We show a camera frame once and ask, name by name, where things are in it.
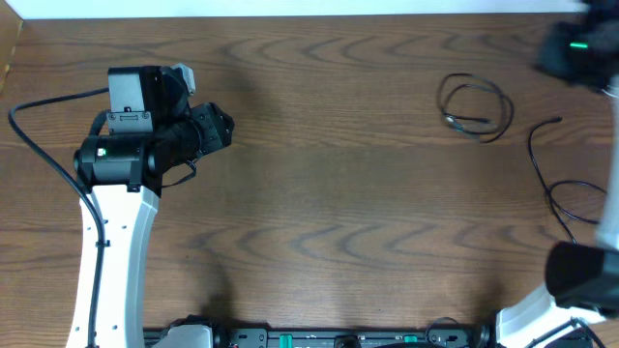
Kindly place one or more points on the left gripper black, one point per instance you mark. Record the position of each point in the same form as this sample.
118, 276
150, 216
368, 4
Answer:
208, 128

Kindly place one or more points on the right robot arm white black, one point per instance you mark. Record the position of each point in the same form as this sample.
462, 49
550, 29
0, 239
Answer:
580, 287

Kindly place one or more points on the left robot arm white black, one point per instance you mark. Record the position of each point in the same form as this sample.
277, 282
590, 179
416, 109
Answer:
149, 128

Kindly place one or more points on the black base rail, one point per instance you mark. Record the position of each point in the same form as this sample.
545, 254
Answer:
435, 336

